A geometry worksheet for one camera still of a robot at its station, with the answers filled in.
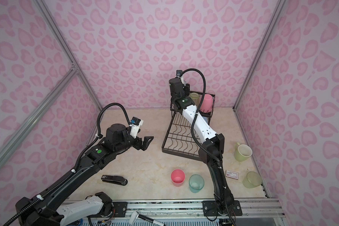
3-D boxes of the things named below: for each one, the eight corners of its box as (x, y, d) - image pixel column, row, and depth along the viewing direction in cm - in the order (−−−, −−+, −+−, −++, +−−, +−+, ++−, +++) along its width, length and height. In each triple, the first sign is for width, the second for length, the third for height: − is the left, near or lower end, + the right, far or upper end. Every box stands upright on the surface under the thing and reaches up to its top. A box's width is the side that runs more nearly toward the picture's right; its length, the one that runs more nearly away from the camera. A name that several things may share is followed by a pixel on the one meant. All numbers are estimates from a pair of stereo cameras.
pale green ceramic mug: (232, 160, 92) (237, 153, 84) (232, 149, 97) (236, 142, 89) (246, 164, 90) (253, 157, 83) (245, 152, 95) (251, 145, 88)
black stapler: (103, 181, 85) (100, 178, 81) (107, 174, 88) (104, 171, 84) (125, 186, 83) (123, 184, 79) (128, 179, 86) (126, 176, 82)
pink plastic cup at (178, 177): (171, 186, 83) (170, 181, 75) (171, 175, 87) (170, 168, 79) (184, 186, 83) (185, 181, 75) (184, 175, 87) (185, 168, 79)
